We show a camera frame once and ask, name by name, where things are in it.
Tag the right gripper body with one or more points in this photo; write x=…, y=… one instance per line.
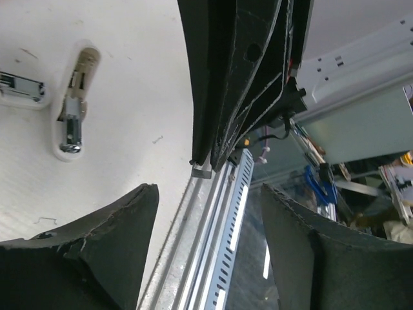
x=271, y=101

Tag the aluminium mounting rail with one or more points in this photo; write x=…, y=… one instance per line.
x=173, y=273

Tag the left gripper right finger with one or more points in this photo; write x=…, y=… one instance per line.
x=320, y=264

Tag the white slotted cable duct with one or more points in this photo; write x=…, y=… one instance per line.
x=226, y=207

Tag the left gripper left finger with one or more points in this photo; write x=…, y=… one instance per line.
x=94, y=262

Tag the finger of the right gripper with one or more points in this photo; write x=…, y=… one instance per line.
x=267, y=45
x=209, y=28

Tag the loose single staple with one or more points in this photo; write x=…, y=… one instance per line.
x=47, y=220

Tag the pink white stapler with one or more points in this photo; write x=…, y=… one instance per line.
x=24, y=92

